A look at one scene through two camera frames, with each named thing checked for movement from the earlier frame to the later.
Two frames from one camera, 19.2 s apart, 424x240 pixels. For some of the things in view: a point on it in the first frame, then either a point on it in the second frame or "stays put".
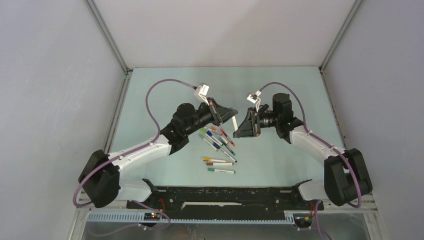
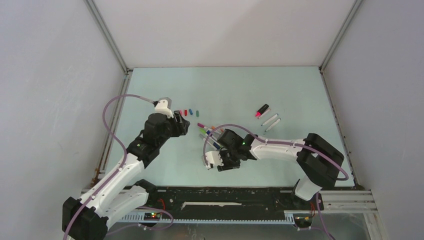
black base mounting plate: (226, 199) stays put
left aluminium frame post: (114, 46) stays put
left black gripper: (219, 114) to (180, 126)
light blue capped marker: (235, 123) to (270, 119)
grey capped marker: (208, 142) stays put
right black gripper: (248, 128) to (227, 166)
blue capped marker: (210, 134) stays put
